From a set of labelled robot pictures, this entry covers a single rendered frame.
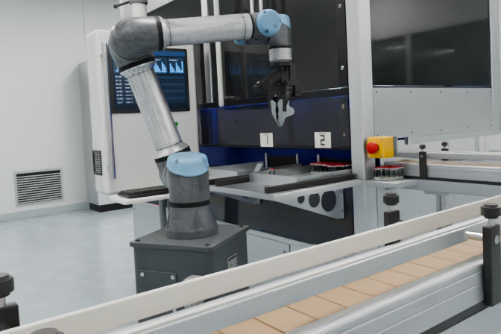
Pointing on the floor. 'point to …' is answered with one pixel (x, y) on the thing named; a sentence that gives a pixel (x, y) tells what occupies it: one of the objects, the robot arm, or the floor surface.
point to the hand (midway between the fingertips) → (278, 122)
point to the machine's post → (360, 92)
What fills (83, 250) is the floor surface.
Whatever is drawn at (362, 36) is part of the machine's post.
